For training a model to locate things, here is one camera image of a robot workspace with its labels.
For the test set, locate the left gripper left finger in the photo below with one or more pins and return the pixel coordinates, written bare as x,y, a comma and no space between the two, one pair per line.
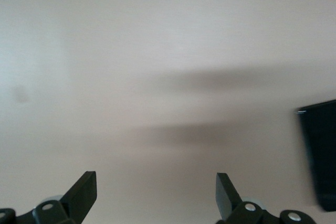
78,195

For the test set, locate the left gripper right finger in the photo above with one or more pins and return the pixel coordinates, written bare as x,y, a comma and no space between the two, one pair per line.
225,197

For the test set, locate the black slab smartphone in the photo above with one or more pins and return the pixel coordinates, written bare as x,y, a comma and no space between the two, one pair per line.
320,155

